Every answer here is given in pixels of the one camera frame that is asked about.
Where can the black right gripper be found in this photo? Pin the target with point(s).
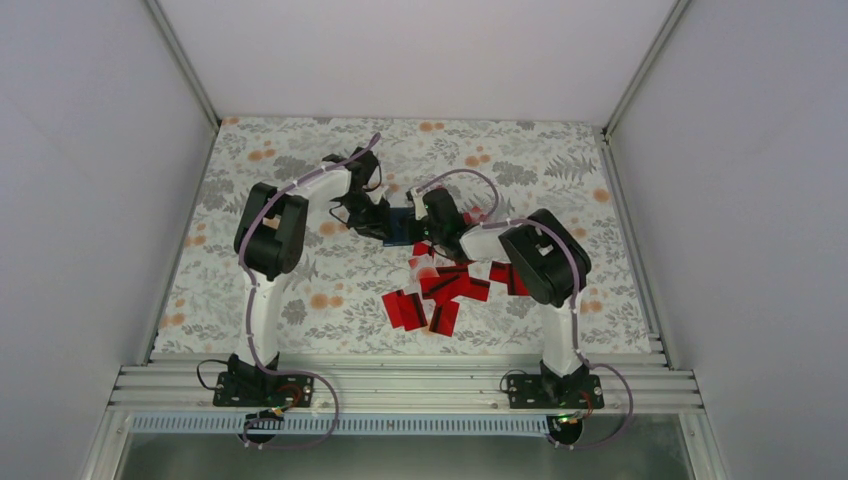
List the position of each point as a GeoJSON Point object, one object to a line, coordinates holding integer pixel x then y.
{"type": "Point", "coordinates": [412, 231]}

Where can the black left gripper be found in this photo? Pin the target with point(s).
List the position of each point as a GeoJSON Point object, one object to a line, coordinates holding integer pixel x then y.
{"type": "Point", "coordinates": [377, 225]}

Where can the navy blue card holder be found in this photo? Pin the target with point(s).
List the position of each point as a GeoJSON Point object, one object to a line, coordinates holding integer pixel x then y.
{"type": "Point", "coordinates": [399, 230]}

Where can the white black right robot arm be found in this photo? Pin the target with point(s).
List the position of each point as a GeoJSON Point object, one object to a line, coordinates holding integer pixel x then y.
{"type": "Point", "coordinates": [540, 253]}

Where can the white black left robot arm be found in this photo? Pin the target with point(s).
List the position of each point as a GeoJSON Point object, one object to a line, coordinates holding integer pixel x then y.
{"type": "Point", "coordinates": [270, 240]}

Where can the red card pile centre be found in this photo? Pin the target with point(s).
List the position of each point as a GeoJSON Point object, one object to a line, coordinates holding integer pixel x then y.
{"type": "Point", "coordinates": [452, 282]}

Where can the red card far right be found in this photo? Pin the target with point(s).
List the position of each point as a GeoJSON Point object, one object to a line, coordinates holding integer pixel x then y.
{"type": "Point", "coordinates": [504, 273]}

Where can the red card front left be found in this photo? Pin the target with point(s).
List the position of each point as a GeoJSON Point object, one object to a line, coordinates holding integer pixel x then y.
{"type": "Point", "coordinates": [392, 308]}

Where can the red card front bottom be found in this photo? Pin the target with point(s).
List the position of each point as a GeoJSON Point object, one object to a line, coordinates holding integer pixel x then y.
{"type": "Point", "coordinates": [444, 318]}

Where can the red card front middle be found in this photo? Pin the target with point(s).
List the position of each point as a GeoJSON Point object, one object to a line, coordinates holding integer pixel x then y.
{"type": "Point", "coordinates": [412, 312]}

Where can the floral patterned table cloth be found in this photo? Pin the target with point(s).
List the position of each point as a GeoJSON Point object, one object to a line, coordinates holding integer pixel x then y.
{"type": "Point", "coordinates": [332, 302]}

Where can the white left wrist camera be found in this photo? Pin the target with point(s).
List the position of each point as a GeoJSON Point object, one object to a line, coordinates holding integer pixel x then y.
{"type": "Point", "coordinates": [379, 195]}

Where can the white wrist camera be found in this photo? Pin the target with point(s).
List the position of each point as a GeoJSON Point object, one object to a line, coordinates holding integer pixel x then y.
{"type": "Point", "coordinates": [416, 197]}
{"type": "Point", "coordinates": [379, 195]}

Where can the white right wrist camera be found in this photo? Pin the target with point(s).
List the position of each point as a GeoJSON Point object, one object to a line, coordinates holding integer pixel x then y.
{"type": "Point", "coordinates": [416, 197]}

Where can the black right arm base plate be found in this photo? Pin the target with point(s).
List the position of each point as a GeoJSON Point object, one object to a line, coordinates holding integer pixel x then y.
{"type": "Point", "coordinates": [535, 392]}

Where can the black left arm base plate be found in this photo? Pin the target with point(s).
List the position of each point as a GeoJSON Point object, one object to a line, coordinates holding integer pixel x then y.
{"type": "Point", "coordinates": [245, 385]}

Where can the aluminium front rail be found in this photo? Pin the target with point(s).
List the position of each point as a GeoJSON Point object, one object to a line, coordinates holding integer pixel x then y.
{"type": "Point", "coordinates": [429, 384]}

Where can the aluminium left corner post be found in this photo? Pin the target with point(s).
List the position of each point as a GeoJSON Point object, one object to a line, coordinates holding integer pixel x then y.
{"type": "Point", "coordinates": [180, 56]}

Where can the aluminium corner post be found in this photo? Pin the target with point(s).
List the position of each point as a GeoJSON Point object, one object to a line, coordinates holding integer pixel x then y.
{"type": "Point", "coordinates": [180, 56]}
{"type": "Point", "coordinates": [660, 40]}

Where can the grey slotted cable duct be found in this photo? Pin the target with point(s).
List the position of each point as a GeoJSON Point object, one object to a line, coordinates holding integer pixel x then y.
{"type": "Point", "coordinates": [521, 425]}

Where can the aluminium right corner post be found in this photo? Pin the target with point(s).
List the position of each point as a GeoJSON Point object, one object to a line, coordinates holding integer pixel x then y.
{"type": "Point", "coordinates": [660, 40]}

